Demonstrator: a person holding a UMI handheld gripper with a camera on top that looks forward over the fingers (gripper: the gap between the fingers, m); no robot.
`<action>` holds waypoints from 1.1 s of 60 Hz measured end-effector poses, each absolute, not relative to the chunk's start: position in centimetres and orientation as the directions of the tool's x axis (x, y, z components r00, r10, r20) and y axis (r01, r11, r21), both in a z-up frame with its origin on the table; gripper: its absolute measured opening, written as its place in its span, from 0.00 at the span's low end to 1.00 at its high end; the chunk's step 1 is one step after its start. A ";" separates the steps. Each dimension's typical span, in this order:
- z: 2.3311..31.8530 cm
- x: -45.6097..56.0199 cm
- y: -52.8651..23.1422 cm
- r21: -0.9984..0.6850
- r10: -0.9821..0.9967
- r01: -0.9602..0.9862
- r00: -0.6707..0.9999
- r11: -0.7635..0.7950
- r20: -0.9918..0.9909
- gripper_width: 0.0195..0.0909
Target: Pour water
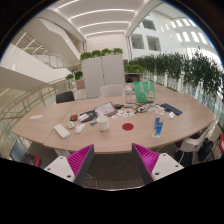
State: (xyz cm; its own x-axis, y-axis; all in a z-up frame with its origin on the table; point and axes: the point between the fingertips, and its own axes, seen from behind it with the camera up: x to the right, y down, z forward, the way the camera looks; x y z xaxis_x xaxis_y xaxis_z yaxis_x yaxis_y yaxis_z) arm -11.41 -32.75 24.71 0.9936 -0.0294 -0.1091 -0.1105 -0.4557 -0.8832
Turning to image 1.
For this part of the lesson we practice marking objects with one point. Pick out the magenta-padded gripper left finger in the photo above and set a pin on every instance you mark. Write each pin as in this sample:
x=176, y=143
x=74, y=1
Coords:
x=78, y=160

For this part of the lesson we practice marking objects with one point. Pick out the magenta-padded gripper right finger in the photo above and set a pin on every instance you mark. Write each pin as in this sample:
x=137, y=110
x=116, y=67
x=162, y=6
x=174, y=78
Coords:
x=148, y=159

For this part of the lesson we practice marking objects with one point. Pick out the clear blue-labelled water bottle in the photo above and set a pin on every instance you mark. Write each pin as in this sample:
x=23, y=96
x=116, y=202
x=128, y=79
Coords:
x=157, y=128

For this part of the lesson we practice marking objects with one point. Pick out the white computer mouse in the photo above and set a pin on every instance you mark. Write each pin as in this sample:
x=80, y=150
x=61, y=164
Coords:
x=80, y=128

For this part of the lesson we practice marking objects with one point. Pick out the white power strip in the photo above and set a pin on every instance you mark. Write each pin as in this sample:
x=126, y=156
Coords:
x=62, y=131

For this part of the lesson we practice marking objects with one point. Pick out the small white oval device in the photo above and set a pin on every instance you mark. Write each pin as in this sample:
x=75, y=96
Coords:
x=71, y=124

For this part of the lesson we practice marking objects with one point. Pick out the flat round red coaster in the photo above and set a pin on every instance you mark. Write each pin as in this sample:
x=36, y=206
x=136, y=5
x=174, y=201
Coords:
x=127, y=126

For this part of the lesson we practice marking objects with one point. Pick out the small blue-green packet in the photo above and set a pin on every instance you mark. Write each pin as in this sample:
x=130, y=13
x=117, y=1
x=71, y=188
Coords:
x=93, y=122

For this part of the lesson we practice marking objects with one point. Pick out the small red and black box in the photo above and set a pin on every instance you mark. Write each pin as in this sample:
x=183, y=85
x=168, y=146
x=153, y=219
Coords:
x=73, y=117

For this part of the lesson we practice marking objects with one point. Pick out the white card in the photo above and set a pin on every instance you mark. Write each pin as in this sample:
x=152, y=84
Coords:
x=83, y=117

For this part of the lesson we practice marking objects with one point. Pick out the white paper cup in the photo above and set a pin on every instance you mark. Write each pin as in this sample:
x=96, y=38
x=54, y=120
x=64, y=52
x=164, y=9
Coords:
x=103, y=124

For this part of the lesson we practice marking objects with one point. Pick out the black notebook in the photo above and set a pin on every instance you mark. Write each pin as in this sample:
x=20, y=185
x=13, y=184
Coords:
x=91, y=115

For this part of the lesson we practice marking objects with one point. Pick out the white chair with purple seat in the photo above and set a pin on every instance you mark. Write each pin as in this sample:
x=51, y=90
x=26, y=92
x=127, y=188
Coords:
x=193, y=145

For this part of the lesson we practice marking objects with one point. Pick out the small white packet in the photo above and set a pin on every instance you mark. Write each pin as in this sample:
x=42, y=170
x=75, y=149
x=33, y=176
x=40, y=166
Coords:
x=171, y=115

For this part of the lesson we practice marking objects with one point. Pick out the white plastic packet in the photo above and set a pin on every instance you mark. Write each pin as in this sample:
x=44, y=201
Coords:
x=160, y=111

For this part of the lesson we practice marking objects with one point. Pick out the dark blue flat case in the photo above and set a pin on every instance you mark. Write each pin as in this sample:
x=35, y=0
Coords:
x=171, y=109

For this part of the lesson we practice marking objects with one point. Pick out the black backpack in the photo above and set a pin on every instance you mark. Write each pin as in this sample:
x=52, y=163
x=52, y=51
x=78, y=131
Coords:
x=205, y=150

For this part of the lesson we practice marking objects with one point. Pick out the white paper slip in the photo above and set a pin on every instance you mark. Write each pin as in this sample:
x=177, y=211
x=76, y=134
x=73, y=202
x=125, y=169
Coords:
x=36, y=117

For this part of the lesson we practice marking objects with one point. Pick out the blue and red chair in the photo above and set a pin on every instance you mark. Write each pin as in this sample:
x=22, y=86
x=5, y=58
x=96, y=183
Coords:
x=18, y=153

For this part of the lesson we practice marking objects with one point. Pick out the black chair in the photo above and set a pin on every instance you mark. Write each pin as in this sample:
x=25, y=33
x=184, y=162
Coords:
x=65, y=97

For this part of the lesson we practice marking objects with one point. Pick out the green tote bag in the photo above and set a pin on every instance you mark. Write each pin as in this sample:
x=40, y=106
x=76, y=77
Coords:
x=141, y=93

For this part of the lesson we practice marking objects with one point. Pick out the clear tumbler with white lid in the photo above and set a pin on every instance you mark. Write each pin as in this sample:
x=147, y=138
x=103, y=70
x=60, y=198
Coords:
x=128, y=95

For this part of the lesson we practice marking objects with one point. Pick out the glass railing with wooden handrail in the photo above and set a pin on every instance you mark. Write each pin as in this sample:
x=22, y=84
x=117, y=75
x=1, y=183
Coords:
x=33, y=96

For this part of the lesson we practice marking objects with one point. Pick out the potted green plants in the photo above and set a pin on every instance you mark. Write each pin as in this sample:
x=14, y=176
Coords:
x=78, y=76

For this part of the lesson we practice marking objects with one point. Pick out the white cabinet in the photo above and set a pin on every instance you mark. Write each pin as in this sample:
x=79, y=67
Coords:
x=103, y=71

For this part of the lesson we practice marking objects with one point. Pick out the row of green hedge plants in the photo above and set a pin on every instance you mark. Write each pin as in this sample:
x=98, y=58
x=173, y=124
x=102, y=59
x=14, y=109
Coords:
x=186, y=70

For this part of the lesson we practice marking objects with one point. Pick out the green plants on cabinet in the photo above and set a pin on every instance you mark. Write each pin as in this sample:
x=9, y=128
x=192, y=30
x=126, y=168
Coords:
x=100, y=52

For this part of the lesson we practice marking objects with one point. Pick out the ceiling light strips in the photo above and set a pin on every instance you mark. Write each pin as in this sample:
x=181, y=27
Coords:
x=101, y=14

